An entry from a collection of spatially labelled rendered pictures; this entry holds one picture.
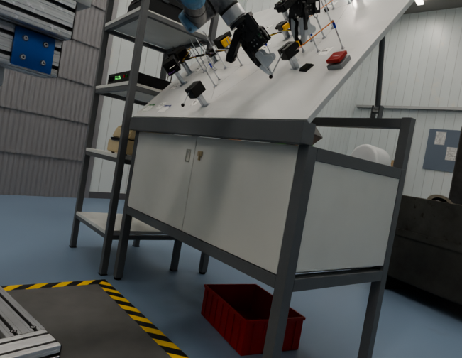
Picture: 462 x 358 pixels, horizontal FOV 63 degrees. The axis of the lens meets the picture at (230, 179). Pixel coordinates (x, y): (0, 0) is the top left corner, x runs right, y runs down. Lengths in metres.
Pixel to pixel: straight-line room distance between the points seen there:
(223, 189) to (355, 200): 0.47
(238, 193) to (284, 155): 0.24
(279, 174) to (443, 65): 9.37
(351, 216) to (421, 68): 9.29
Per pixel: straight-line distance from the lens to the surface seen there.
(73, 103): 4.81
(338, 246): 1.33
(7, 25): 1.03
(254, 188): 1.26
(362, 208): 1.40
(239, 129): 1.29
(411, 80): 10.50
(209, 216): 1.44
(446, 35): 10.66
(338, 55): 1.30
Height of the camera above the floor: 0.71
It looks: 2 degrees down
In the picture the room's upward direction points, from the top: 10 degrees clockwise
